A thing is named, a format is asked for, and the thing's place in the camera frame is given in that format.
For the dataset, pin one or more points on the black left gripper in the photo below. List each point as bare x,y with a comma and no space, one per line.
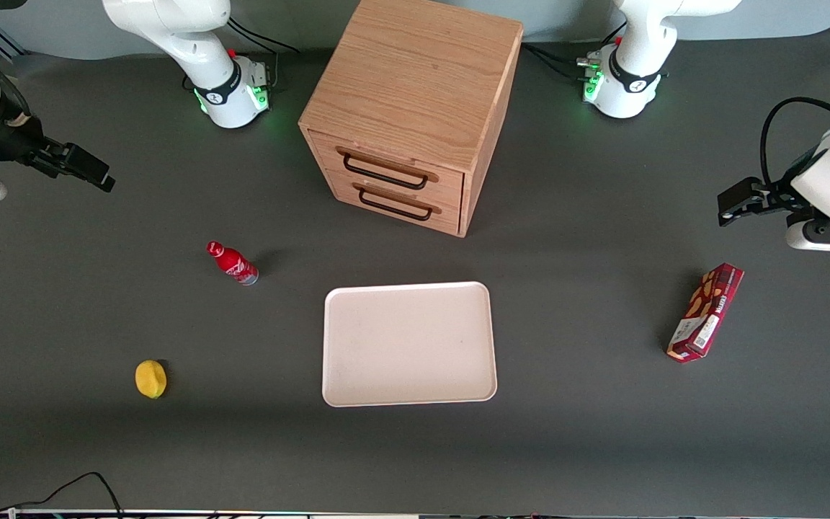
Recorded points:
774,194

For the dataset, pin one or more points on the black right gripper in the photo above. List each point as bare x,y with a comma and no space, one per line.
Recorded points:
13,138

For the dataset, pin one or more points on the red coke bottle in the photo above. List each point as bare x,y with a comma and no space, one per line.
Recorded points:
233,264

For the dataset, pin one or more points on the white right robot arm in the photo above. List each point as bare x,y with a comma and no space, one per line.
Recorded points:
222,94

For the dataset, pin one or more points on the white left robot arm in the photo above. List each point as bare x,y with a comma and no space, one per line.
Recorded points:
627,86

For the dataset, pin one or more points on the cream plastic tray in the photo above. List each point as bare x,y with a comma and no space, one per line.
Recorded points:
408,344

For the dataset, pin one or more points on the red snack box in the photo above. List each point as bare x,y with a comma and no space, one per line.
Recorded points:
707,311

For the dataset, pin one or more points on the yellow lemon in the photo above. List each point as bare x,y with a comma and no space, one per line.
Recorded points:
150,379

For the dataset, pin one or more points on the wooden drawer cabinet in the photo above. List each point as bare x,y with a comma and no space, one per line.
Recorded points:
415,72

